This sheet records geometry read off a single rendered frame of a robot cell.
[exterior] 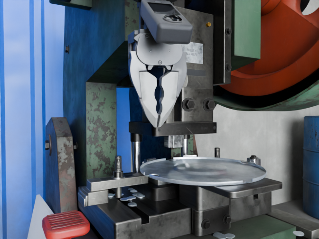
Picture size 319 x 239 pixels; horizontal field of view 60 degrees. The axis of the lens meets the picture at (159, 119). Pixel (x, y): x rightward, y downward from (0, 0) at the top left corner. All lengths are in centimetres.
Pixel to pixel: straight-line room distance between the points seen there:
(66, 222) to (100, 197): 24
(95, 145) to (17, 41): 109
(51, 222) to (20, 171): 136
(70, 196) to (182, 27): 68
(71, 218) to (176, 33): 30
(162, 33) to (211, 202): 41
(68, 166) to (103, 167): 11
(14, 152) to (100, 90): 102
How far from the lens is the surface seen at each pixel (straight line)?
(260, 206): 81
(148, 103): 43
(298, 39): 96
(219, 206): 66
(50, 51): 182
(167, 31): 35
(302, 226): 79
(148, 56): 42
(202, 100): 68
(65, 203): 90
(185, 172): 62
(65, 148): 92
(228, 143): 249
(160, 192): 68
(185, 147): 86
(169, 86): 44
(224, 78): 72
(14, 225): 188
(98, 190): 68
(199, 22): 74
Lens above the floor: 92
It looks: 2 degrees down
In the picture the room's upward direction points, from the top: straight up
